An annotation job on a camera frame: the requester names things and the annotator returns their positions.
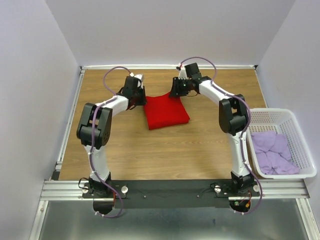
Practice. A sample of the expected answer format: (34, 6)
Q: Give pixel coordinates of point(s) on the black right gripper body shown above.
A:
(185, 87)

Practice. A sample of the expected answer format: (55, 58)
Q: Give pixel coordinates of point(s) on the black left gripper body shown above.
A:
(140, 97)

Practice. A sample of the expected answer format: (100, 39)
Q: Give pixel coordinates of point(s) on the red t-shirt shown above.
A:
(164, 111)

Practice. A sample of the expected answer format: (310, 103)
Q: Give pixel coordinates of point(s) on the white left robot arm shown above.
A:
(94, 130)

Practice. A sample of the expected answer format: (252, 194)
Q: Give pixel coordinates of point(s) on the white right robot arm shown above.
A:
(233, 118)

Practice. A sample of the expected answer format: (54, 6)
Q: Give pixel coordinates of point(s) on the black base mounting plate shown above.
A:
(165, 194)

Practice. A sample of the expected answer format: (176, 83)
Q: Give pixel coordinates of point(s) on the lavender t-shirt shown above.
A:
(273, 154)

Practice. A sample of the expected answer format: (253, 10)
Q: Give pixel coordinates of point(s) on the white plastic laundry basket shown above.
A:
(281, 121)

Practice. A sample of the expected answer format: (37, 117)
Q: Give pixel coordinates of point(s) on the aluminium frame rail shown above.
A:
(55, 190)

